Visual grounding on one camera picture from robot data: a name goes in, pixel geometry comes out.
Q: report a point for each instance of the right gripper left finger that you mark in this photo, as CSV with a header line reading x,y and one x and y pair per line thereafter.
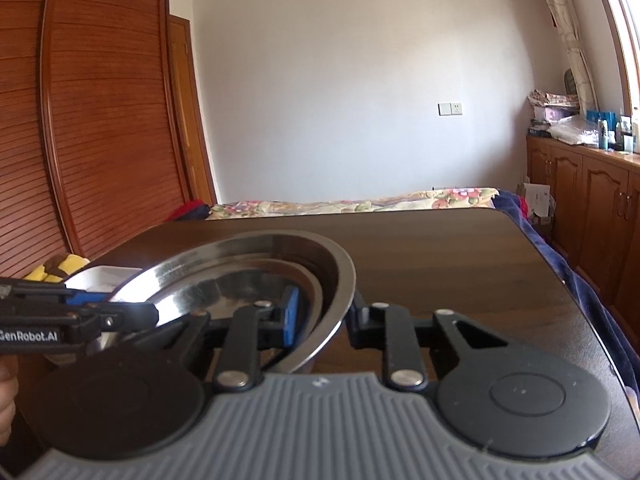
x,y
264,325

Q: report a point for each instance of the white wall switch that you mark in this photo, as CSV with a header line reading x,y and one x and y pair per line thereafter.
x,y
449,109

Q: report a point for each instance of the medium steel bowl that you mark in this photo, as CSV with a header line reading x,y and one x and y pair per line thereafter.
x,y
230,286

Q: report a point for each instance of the stack of books and papers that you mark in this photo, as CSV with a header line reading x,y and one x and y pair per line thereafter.
x,y
550,108

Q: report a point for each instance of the patterned curtain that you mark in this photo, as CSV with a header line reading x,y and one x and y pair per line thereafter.
x,y
566,19

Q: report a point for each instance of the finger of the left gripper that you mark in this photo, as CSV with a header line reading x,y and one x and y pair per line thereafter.
x,y
115,314
57,293

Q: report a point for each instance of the large steel bowl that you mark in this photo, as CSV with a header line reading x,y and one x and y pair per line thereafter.
x,y
171,284

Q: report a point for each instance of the yellow plush toy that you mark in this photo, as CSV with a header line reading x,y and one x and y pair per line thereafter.
x,y
57,268

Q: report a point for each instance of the wooden sideboard cabinet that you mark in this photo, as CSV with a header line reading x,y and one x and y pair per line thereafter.
x,y
596,220

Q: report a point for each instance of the white cardboard box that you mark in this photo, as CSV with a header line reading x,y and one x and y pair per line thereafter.
x,y
540,205

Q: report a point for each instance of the wooden door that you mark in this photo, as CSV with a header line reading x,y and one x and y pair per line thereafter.
x,y
188,113

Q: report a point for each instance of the person's left hand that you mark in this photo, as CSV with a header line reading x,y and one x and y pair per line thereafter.
x,y
8,394

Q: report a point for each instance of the dark blue blanket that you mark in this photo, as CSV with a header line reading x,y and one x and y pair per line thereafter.
x,y
624,357

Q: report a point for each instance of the floral bedspread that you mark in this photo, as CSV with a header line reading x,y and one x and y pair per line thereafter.
x,y
439,198

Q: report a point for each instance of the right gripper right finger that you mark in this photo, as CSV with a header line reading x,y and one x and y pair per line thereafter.
x,y
393,331

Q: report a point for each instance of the red cloth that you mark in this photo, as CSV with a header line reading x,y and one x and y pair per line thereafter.
x,y
193,210

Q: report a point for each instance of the large floral rectangular plate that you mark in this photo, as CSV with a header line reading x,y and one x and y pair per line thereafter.
x,y
95,279

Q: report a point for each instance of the wooden louvered wardrobe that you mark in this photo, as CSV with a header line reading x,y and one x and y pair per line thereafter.
x,y
90,153

